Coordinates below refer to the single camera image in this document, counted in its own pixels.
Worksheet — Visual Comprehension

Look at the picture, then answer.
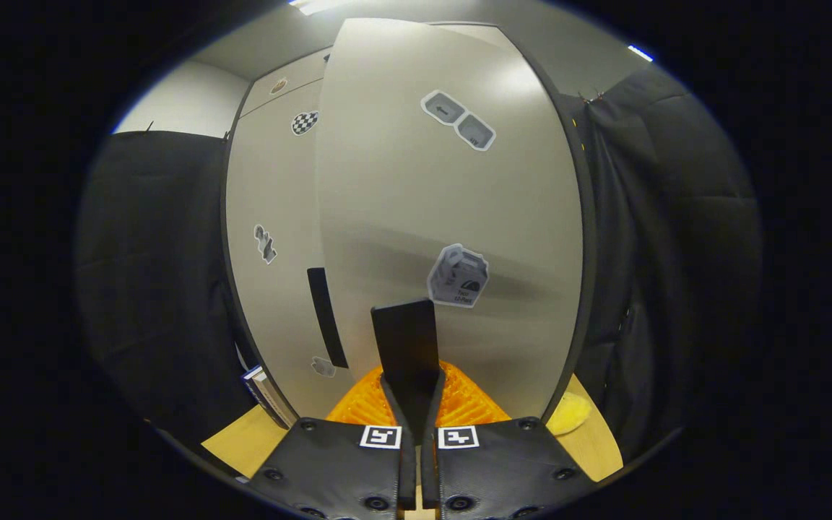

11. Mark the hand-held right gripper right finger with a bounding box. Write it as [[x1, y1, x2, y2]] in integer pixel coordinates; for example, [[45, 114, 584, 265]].
[[420, 361, 599, 520]]

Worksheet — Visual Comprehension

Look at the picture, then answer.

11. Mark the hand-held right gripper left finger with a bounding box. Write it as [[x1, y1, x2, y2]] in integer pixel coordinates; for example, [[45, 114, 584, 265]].
[[246, 363, 420, 520]]

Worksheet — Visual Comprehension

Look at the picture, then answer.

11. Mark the black door handle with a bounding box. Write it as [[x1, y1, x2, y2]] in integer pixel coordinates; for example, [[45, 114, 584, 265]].
[[306, 267, 350, 369], [371, 298, 441, 427]]

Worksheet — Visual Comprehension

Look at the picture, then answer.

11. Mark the grey double-door shoe cabinet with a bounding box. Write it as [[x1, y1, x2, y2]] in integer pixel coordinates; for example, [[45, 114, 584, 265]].
[[221, 20, 599, 428]]

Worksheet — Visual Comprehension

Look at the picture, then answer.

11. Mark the grey cabinet door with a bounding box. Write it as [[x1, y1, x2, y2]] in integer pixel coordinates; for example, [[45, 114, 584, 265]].
[[315, 18, 586, 423], [225, 76, 356, 421]]

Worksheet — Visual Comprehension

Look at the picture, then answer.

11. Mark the grey cabinet drawer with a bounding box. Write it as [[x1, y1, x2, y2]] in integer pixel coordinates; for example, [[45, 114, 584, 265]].
[[243, 49, 334, 100]]

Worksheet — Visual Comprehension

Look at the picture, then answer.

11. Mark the yellow soft lump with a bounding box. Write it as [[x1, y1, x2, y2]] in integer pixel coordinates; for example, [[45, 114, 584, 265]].
[[547, 394, 594, 436]]

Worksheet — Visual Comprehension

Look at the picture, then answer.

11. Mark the black backdrop cloth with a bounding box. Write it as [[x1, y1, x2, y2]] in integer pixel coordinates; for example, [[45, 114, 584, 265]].
[[73, 65, 763, 463]]

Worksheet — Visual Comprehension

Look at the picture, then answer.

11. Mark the large ceiling light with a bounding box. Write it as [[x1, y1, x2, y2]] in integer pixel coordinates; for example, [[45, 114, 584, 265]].
[[288, 0, 348, 15]]

